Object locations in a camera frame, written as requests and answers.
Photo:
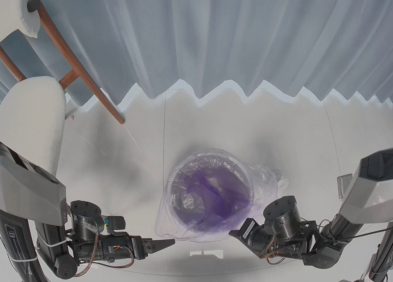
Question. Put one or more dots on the white cushioned wooden chair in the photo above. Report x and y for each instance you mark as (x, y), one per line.
(30, 114)

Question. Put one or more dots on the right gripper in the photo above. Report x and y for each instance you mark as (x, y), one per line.
(245, 231)

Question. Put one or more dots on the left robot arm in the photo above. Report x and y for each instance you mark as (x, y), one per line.
(30, 188)

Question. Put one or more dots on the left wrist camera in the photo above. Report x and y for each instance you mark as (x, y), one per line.
(118, 223)

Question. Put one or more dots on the pale blue curtain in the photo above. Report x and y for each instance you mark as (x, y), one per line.
(215, 28)

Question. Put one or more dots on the purple plastic bag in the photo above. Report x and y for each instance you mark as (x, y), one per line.
(215, 188)

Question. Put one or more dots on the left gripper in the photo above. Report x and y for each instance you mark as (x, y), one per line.
(122, 248)

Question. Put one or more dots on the white paper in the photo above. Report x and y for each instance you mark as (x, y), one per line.
(283, 181)

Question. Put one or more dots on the white trash bin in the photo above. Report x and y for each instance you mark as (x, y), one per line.
(239, 165)

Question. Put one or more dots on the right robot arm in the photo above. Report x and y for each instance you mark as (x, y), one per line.
(368, 188)

